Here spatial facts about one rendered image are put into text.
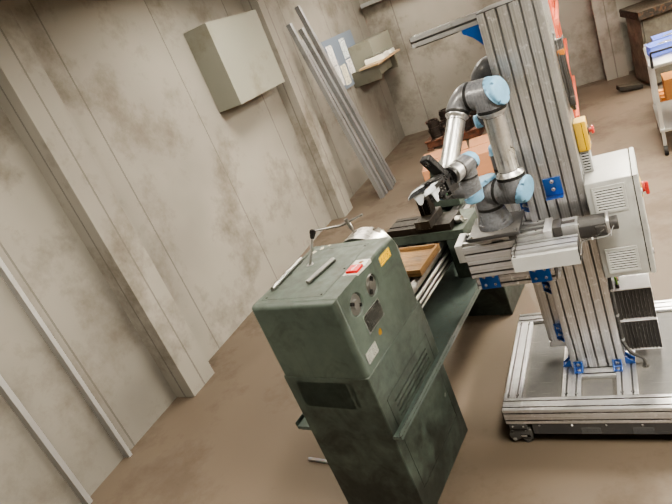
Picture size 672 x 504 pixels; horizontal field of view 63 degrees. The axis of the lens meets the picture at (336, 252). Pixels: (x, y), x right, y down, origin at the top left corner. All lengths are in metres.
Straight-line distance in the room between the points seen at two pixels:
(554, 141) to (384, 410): 1.36
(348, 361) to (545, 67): 1.44
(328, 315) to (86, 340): 2.54
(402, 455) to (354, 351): 0.58
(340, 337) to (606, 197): 1.26
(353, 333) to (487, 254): 0.73
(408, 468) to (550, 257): 1.13
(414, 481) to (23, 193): 3.15
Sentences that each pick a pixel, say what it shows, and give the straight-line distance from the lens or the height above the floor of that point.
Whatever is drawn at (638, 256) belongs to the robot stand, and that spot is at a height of 0.85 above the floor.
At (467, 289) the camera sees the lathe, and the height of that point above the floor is 0.54.
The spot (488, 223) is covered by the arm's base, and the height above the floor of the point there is 1.20.
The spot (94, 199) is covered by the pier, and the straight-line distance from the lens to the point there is 4.41.
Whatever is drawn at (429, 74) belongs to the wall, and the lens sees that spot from 10.12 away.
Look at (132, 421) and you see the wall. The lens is 4.70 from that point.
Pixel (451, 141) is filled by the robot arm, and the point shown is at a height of 1.62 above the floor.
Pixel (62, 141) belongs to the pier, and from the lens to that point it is 4.39.
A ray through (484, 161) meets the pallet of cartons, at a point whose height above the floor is 0.33.
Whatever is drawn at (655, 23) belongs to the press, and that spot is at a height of 0.78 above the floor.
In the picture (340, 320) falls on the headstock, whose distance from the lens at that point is 2.25.
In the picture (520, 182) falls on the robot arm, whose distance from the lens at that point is 2.39.
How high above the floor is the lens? 2.19
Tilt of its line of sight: 20 degrees down
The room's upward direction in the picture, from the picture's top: 23 degrees counter-clockwise
